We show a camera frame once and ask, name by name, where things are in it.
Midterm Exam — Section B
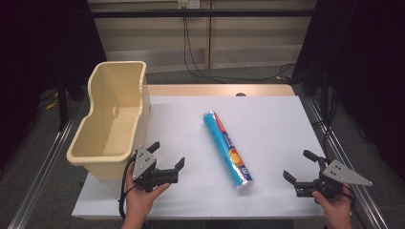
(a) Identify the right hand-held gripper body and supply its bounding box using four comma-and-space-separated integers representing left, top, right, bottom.
293, 156, 373, 199

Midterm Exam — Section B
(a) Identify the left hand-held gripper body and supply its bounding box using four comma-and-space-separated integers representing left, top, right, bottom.
131, 146, 180, 194

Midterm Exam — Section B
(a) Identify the cream plastic bin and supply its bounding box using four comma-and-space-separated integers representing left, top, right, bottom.
66, 60, 152, 181

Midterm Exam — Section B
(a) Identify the blue roll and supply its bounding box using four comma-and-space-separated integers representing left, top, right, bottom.
202, 110, 255, 192

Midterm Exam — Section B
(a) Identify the person's right hand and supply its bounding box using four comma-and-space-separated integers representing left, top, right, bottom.
311, 185, 353, 221

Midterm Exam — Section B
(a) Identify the person's left hand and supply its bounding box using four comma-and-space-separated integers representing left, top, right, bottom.
124, 171, 172, 221

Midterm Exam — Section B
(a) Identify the white table sheet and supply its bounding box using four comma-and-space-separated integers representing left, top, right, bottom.
71, 94, 327, 221

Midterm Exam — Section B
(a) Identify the black metal stand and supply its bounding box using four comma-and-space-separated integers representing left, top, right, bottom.
319, 68, 332, 123
56, 71, 86, 133

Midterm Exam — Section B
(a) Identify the black curtain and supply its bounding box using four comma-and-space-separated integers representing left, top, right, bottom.
290, 0, 405, 175
0, 0, 108, 173

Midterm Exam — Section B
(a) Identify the black horizontal bar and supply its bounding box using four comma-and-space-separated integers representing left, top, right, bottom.
90, 9, 317, 19

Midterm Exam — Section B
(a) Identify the aluminium floor rail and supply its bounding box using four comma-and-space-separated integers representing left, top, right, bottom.
7, 115, 79, 229
306, 95, 390, 229

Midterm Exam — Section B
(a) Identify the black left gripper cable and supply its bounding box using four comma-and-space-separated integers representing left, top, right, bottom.
117, 157, 139, 221

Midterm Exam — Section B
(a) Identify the black wall cable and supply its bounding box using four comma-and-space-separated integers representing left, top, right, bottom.
181, 6, 298, 82

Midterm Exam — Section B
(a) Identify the white wall socket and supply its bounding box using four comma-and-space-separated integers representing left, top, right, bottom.
177, 0, 202, 10

